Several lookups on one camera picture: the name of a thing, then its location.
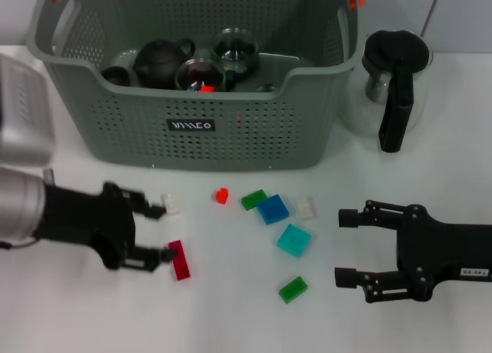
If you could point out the glass teacup black sleeve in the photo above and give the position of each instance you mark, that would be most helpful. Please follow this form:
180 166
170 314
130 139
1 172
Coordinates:
234 49
266 88
192 76

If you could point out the glass pitcher black lid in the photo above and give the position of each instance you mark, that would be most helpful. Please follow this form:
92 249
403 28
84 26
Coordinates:
396 49

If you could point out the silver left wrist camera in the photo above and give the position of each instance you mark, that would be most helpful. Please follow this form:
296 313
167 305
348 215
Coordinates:
23 114

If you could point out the grey-green perforated storage bin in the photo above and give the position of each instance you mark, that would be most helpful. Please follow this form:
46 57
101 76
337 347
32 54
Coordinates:
246 137

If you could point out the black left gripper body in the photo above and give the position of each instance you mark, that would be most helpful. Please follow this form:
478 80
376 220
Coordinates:
84 222

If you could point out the blue toy brick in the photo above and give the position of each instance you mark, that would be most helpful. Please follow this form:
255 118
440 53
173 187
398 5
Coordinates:
273 210

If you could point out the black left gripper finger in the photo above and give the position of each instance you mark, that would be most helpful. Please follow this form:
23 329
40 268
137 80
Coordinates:
150 257
148 208

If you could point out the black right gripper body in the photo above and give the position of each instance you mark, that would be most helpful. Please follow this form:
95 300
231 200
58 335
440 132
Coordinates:
434 253

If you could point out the green toy brick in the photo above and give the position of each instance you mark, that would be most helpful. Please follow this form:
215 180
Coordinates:
293 289
251 201

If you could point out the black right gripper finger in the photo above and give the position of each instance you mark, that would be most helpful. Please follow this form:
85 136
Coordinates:
350 218
348 278

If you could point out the cyan toy brick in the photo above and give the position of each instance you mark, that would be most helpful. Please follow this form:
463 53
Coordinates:
294 240

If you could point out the black clay teapot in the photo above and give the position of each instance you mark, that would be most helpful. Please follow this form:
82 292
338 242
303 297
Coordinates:
161 64

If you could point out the small black clay teacup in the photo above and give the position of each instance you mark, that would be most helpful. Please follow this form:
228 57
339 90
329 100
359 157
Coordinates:
115 76

